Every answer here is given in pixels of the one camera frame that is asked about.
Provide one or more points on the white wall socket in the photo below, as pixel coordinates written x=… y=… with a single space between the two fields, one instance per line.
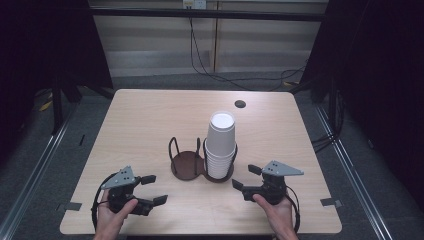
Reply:
x=199 y=4

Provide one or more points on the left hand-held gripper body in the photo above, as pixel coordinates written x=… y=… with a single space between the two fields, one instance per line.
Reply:
x=120 y=191

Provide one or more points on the black round table grommet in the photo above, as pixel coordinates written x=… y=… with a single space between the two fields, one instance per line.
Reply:
x=240 y=103

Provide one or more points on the yellow floor tape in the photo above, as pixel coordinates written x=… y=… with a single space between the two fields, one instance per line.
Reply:
x=45 y=106

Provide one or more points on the person's left hand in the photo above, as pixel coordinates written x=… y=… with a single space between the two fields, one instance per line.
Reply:
x=110 y=220

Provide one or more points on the metal floor rail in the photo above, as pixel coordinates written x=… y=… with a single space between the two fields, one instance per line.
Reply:
x=36 y=166
x=353 y=173

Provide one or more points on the dark curtain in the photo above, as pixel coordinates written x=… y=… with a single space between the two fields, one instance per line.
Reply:
x=40 y=43
x=376 y=66

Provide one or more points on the grey tape strip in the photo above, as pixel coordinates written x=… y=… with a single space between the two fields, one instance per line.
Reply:
x=73 y=206
x=330 y=202

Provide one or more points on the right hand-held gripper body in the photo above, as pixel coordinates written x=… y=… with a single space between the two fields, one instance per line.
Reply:
x=273 y=186

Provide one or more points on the small black floor tape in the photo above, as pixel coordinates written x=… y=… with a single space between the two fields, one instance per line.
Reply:
x=82 y=140

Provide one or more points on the person's right hand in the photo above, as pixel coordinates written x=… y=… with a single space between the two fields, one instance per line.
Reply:
x=278 y=216

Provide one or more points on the black horizontal frame bar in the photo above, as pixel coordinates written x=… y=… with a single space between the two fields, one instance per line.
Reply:
x=150 y=13

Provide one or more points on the stack of white paper cups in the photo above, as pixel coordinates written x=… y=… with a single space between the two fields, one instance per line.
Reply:
x=220 y=140

